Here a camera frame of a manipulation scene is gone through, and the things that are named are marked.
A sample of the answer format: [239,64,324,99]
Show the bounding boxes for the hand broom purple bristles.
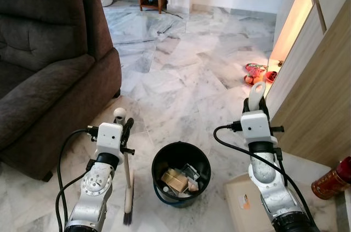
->
[113,107,136,227]

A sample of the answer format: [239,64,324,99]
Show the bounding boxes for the small red bowl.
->
[265,70,278,83]

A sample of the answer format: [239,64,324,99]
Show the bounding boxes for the black round waste bin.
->
[151,141,212,208]

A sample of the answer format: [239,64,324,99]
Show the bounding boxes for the beige cardboard box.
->
[161,168,190,194]

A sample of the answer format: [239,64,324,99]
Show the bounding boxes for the light wooden cabinet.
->
[265,0,351,169]

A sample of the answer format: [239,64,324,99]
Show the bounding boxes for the red and gold canister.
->
[311,156,351,200]

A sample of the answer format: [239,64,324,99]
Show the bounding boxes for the dark brown fabric sofa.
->
[0,0,123,182]

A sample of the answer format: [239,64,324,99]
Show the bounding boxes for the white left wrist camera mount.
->
[94,122,124,160]

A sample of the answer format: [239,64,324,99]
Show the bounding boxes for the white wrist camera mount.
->
[94,122,124,160]
[240,110,273,145]

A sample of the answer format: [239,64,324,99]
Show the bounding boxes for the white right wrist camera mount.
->
[240,110,273,145]

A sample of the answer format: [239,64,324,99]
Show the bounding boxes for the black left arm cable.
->
[55,127,100,230]

